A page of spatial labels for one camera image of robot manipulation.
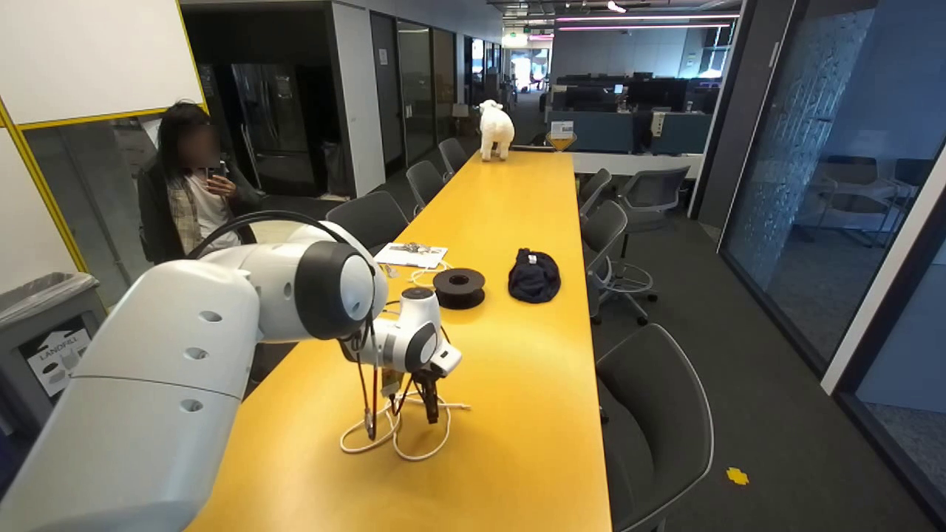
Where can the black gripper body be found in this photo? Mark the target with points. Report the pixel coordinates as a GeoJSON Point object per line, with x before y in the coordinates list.
{"type": "Point", "coordinates": [411, 372]}

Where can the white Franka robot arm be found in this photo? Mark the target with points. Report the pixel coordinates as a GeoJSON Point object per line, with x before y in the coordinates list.
{"type": "Point", "coordinates": [150, 394]}

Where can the white paper booklet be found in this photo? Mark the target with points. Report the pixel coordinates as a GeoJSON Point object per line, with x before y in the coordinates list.
{"type": "Point", "coordinates": [411, 254]}

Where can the black round device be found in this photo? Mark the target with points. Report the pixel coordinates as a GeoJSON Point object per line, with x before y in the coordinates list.
{"type": "Point", "coordinates": [534, 275]}

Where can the white polar bear toy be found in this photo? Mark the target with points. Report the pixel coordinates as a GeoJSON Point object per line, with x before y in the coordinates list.
{"type": "Point", "coordinates": [494, 130]}

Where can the small white container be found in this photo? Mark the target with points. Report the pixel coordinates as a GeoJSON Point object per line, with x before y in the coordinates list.
{"type": "Point", "coordinates": [560, 133]}

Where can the black smartphone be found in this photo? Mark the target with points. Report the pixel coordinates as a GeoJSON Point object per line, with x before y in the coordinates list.
{"type": "Point", "coordinates": [218, 165]}

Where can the seated person dark jacket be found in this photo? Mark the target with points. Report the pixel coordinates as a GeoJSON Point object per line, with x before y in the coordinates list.
{"type": "Point", "coordinates": [181, 196]}

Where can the small yellow floor item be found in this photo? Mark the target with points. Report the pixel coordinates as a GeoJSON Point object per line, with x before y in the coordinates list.
{"type": "Point", "coordinates": [736, 477]}

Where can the yellow framed whiteboard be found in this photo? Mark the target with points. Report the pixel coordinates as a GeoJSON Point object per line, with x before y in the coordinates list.
{"type": "Point", "coordinates": [90, 61]}

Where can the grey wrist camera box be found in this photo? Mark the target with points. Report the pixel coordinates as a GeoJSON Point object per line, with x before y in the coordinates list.
{"type": "Point", "coordinates": [448, 358]}

